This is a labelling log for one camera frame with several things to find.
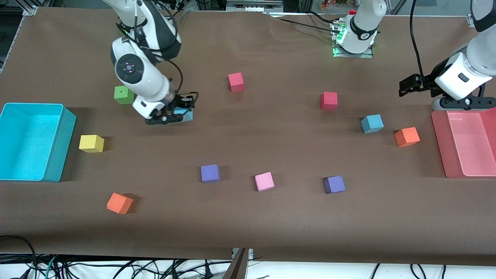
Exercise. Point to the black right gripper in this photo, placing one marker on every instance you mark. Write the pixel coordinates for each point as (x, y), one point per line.
(181, 102)

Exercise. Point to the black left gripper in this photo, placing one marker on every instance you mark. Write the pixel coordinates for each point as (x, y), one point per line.
(427, 82)

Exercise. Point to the light blue foam block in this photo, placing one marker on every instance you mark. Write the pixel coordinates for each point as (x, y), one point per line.
(188, 116)
(372, 123)

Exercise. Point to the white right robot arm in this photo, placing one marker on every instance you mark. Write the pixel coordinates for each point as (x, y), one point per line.
(149, 83)

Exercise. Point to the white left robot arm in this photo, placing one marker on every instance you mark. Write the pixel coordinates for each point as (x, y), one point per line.
(455, 83)

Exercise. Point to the orange foam block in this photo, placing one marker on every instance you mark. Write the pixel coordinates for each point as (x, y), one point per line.
(118, 202)
(407, 136)

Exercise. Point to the red foam block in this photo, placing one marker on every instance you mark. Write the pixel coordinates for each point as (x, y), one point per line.
(236, 81)
(329, 100)

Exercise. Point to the green foam block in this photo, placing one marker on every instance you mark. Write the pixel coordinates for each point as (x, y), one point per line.
(122, 96)

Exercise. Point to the purple foam block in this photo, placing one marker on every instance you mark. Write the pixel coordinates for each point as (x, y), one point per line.
(210, 173)
(334, 184)

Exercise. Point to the pink plastic bin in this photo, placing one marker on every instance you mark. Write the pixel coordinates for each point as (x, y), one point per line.
(469, 143)

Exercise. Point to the yellow foam block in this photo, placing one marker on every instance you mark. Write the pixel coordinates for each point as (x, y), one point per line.
(91, 142)

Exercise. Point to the pink foam block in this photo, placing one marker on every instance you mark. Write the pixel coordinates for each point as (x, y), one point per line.
(264, 181)

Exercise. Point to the colourful background objects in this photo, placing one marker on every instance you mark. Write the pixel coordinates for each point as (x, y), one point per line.
(335, 4)

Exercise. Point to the gray metal rack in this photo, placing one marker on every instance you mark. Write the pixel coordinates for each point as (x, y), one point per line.
(254, 6)

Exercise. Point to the brown table cover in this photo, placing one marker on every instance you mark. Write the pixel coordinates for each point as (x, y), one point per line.
(248, 224)

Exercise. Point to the cyan plastic bin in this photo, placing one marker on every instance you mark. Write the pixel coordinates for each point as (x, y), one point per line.
(23, 143)

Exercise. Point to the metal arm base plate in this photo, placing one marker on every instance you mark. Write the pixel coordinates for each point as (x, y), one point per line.
(364, 55)

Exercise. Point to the aluminium frame rail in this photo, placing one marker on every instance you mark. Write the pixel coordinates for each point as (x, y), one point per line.
(471, 20)
(29, 10)

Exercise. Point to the metal table bracket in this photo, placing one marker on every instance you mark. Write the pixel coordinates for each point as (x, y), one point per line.
(238, 267)

